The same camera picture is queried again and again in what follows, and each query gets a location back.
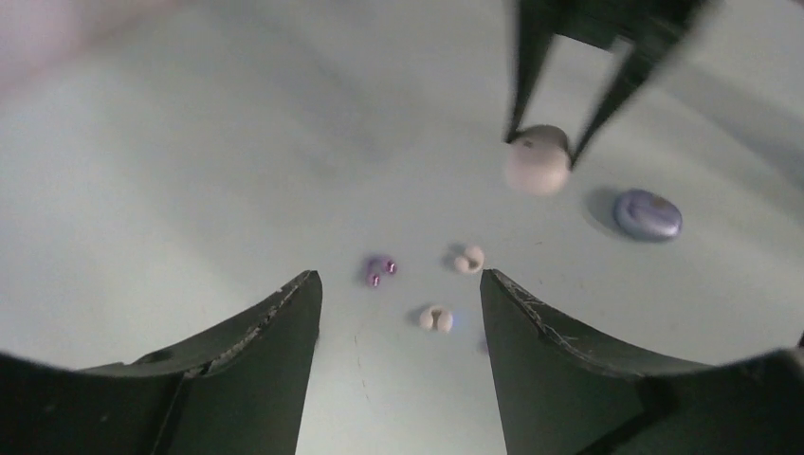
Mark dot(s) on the white earbud left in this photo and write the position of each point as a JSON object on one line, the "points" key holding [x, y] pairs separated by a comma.
{"points": [[436, 318]]}

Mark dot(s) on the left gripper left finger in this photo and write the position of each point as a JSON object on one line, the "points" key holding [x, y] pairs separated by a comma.
{"points": [[236, 388]]}

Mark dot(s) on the white earbud right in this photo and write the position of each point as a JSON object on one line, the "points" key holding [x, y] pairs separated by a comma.
{"points": [[470, 260]]}

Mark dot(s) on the purple earbud lower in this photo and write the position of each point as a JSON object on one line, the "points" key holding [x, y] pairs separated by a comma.
{"points": [[377, 267]]}

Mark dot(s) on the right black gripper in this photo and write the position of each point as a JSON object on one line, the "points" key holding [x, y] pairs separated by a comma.
{"points": [[655, 28]]}

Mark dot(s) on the white earbud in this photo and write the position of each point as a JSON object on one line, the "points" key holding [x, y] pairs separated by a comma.
{"points": [[436, 318], [470, 260]]}

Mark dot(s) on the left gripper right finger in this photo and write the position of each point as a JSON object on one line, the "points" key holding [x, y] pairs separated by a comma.
{"points": [[564, 387]]}

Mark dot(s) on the purple earbud charging case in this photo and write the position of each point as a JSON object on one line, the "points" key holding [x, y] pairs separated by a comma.
{"points": [[647, 216]]}

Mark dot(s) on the white earbud charging case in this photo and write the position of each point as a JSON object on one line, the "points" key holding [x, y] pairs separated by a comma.
{"points": [[539, 160]]}

